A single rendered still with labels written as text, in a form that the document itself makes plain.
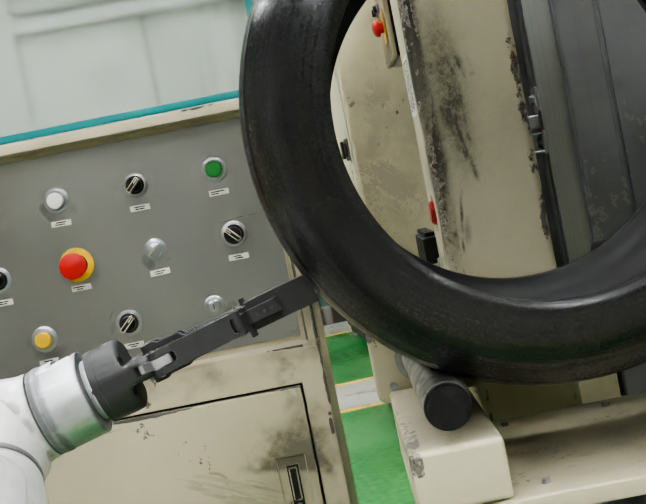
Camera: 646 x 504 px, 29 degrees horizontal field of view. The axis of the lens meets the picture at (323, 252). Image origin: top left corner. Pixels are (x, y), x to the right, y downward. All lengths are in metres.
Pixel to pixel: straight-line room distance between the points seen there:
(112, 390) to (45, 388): 0.06
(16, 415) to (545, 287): 0.59
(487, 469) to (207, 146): 0.86
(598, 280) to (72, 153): 0.85
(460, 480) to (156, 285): 0.84
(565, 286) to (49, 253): 0.83
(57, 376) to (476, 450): 0.41
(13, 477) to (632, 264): 0.70
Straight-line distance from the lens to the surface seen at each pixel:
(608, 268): 1.43
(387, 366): 1.50
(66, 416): 1.25
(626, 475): 1.21
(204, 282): 1.88
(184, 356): 1.21
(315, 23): 1.14
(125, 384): 1.24
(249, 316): 1.23
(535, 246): 1.53
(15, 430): 1.24
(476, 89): 1.52
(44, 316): 1.93
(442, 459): 1.17
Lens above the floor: 1.12
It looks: 3 degrees down
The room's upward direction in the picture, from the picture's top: 11 degrees counter-clockwise
